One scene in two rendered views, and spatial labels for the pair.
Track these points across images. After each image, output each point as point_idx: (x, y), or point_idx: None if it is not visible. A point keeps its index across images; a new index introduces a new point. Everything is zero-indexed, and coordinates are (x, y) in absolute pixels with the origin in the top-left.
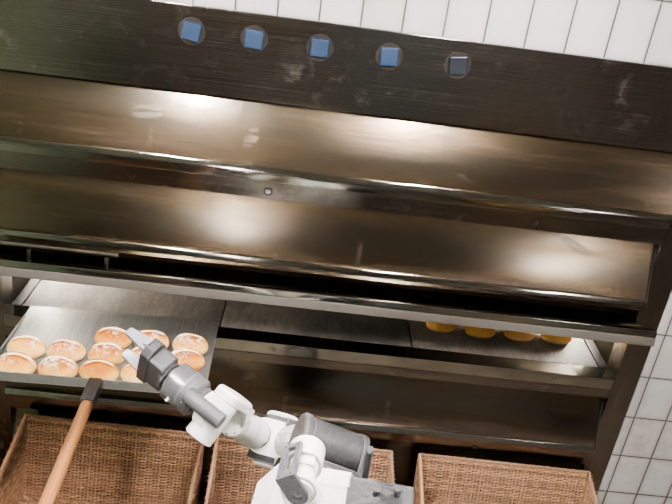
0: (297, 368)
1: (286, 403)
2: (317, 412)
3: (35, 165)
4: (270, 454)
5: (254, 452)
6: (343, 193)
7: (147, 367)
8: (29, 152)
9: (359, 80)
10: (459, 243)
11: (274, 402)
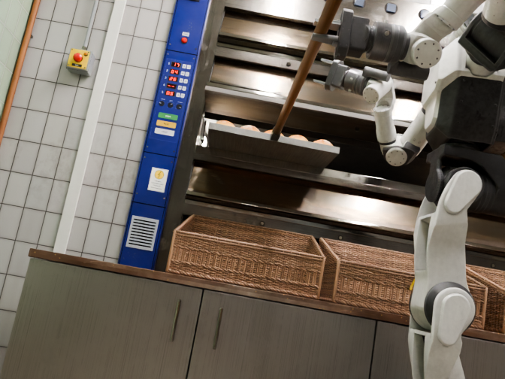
0: (372, 198)
1: (367, 218)
2: (387, 225)
3: (237, 56)
4: (399, 145)
5: (387, 147)
6: (403, 81)
7: (336, 70)
8: (237, 48)
9: (410, 25)
10: None
11: (359, 217)
